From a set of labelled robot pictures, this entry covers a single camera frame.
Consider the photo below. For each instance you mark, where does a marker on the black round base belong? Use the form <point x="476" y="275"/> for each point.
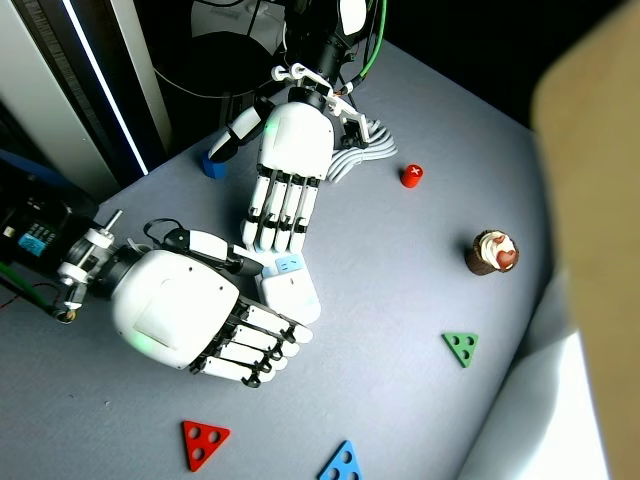
<point x="215" y="60"/>

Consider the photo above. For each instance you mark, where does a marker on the white power strip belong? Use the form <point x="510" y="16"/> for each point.
<point x="290" y="295"/>

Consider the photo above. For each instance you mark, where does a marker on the green triangle block with holes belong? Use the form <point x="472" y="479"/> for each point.
<point x="462" y="347"/>

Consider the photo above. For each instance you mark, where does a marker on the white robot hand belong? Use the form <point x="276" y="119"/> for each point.
<point x="170" y="300"/>
<point x="297" y="140"/>

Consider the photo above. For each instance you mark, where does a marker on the grey table cloth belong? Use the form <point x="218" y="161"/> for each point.
<point x="400" y="300"/>

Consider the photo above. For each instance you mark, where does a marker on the black wrist camera white bracket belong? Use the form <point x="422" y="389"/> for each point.
<point x="352" y="134"/>

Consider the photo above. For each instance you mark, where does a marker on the blue hexagonal block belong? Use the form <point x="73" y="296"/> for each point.
<point x="215" y="170"/>

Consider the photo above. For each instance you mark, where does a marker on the toy cupcake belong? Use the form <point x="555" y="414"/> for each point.
<point x="492" y="252"/>

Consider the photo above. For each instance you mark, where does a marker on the red cylinder block white cross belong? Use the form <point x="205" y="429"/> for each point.
<point x="412" y="176"/>

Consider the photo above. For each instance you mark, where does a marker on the red triangle block with holes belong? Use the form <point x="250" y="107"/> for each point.
<point x="200" y="442"/>

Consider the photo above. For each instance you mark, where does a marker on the blue triangle block with holes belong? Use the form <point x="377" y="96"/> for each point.
<point x="345" y="467"/>

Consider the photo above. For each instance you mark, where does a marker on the tan blurred panel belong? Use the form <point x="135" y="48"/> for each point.
<point x="600" y="200"/>

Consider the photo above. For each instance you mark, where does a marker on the white column with light strip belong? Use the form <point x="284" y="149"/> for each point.
<point x="30" y="100"/>

